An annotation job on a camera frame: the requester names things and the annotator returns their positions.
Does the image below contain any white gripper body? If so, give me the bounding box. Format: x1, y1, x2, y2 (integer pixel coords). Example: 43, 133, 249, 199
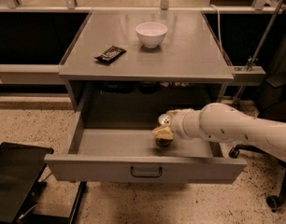
170, 109, 200, 139

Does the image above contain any orange soda can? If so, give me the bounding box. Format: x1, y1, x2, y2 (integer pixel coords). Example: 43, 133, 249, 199
154, 114, 173, 147

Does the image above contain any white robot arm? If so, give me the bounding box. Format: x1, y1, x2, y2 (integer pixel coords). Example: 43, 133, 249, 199
152, 103, 286, 162

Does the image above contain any grey open drawer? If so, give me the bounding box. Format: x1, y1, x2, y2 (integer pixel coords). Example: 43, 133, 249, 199
45, 110, 247, 184

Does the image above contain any grey cabinet counter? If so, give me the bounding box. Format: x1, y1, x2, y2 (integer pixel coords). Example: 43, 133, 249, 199
60, 8, 233, 106

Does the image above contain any white bowl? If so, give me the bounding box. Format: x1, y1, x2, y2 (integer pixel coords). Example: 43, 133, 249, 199
136, 22, 167, 48

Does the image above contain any black snack bar wrapper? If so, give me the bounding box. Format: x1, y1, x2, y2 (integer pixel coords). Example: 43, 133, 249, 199
95, 46, 126, 63

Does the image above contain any black office chair base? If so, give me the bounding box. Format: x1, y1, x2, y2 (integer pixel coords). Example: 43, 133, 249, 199
228, 143, 286, 210

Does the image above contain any metal diagonal rod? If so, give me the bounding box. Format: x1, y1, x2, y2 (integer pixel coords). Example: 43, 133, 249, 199
232, 0, 284, 105

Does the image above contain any black stool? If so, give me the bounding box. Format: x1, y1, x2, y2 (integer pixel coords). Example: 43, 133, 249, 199
0, 142, 53, 224

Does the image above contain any black drawer handle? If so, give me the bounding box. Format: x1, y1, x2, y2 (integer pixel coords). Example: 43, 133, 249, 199
130, 166, 163, 178

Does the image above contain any white cable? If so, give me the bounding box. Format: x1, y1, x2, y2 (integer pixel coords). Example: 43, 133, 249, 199
209, 4, 225, 56

